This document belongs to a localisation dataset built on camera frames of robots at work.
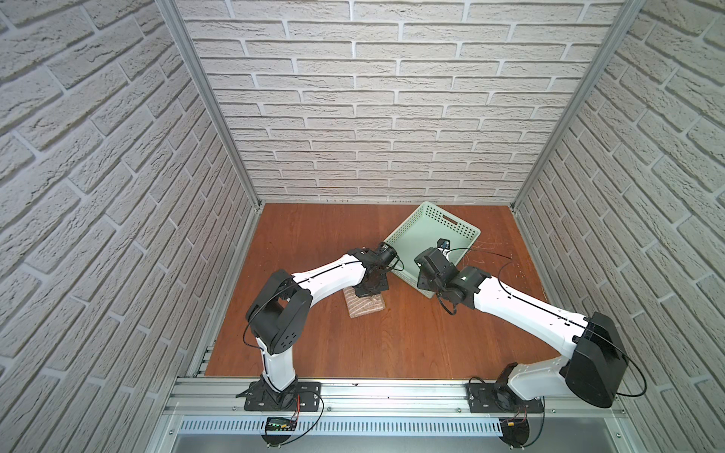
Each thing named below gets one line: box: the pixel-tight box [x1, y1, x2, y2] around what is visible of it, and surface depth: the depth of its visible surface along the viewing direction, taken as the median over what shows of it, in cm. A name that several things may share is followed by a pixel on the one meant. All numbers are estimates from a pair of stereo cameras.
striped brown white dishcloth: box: [342, 285, 387, 319], surface depth 89 cm
